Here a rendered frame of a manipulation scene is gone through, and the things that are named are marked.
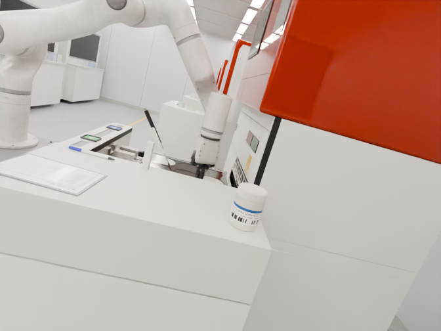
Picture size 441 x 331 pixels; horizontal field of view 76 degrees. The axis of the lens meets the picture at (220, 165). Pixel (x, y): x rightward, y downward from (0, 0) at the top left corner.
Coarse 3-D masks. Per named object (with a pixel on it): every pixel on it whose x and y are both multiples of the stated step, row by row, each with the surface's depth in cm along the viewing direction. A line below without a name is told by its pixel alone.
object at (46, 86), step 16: (0, 0) 400; (16, 0) 431; (32, 0) 465; (48, 0) 505; (48, 48) 542; (48, 64) 517; (64, 64) 568; (48, 80) 531; (32, 96) 495; (48, 96) 544
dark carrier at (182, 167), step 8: (152, 160) 118; (176, 160) 128; (160, 168) 112; (168, 168) 114; (176, 168) 117; (184, 168) 120; (192, 168) 124; (192, 176) 113; (208, 176) 119; (216, 176) 122; (224, 176) 126; (224, 184) 115
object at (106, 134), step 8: (104, 128) 123; (128, 128) 136; (80, 136) 101; (96, 136) 109; (104, 136) 110; (112, 136) 114; (72, 144) 91; (80, 144) 94; (88, 144) 95; (96, 144) 97
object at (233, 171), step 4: (232, 164) 136; (232, 168) 133; (236, 168) 128; (232, 172) 136; (236, 172) 121; (232, 176) 136; (236, 176) 118; (228, 180) 136; (232, 180) 133; (236, 180) 115; (240, 180) 111; (228, 184) 133; (232, 184) 127; (236, 184) 113
